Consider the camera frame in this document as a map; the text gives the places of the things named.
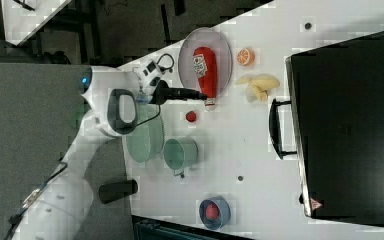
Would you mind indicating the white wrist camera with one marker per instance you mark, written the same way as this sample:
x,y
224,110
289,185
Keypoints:
x,y
149,76

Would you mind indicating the orange slice toy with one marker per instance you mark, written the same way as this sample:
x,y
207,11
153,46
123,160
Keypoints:
x,y
245,57

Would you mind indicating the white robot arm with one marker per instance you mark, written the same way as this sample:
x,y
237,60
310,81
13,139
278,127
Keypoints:
x,y
57,209

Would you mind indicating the blue bowl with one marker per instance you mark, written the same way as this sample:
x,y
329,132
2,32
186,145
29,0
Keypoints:
x,y
224,213

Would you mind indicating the black cylinder lower left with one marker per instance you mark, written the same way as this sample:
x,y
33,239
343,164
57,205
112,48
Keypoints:
x,y
117,190

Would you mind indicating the red ball in bowl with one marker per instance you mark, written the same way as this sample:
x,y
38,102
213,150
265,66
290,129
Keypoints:
x,y
212,211

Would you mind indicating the red plush strawberry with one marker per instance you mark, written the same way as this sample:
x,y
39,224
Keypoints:
x,y
191,116

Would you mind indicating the green mug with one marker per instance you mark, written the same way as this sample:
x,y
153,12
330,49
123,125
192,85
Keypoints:
x,y
179,154

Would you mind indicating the yellow plush banana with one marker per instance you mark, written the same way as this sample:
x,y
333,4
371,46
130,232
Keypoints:
x,y
258,86

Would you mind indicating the black toaster oven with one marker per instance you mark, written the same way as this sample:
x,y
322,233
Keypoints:
x,y
337,104

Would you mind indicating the green perforated colander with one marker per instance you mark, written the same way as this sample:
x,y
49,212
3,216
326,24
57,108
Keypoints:
x,y
147,140

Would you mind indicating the red plush ketchup bottle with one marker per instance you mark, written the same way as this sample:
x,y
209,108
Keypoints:
x,y
205,67

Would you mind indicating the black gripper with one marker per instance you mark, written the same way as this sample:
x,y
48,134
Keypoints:
x,y
162,93

